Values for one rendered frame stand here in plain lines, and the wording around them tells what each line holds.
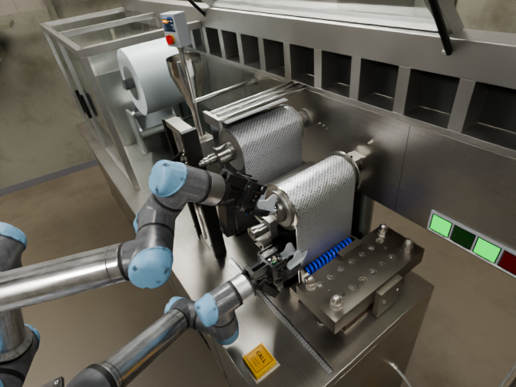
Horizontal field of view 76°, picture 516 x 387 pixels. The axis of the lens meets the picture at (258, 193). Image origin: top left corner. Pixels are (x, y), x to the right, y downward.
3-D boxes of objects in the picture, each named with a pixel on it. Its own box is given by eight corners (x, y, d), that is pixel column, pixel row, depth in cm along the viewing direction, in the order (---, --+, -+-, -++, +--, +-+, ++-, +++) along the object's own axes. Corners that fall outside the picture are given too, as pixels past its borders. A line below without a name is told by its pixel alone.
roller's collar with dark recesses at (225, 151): (212, 162, 108) (208, 144, 104) (227, 155, 111) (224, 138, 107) (222, 170, 104) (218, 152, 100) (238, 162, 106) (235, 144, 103)
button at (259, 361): (243, 360, 96) (242, 356, 94) (262, 345, 99) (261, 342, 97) (256, 380, 91) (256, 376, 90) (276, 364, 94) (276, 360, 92)
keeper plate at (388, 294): (372, 312, 102) (375, 291, 96) (392, 295, 106) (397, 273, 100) (378, 319, 100) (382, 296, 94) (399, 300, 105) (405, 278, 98)
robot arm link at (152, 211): (125, 246, 68) (149, 210, 64) (133, 213, 77) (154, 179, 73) (160, 259, 72) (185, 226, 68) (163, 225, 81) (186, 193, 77)
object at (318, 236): (298, 270, 104) (296, 228, 93) (349, 235, 114) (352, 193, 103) (299, 271, 104) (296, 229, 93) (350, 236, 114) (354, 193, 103)
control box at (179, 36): (163, 47, 111) (154, 14, 105) (178, 42, 115) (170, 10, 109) (176, 49, 108) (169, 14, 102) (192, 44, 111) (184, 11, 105)
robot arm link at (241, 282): (244, 309, 89) (229, 290, 95) (258, 300, 91) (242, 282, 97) (240, 292, 85) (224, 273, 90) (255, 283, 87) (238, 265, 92)
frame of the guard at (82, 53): (83, 124, 253) (36, 24, 211) (153, 100, 276) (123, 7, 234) (132, 192, 171) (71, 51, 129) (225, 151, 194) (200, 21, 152)
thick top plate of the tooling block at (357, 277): (296, 296, 103) (296, 284, 99) (380, 236, 119) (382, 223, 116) (334, 334, 92) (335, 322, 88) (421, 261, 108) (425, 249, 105)
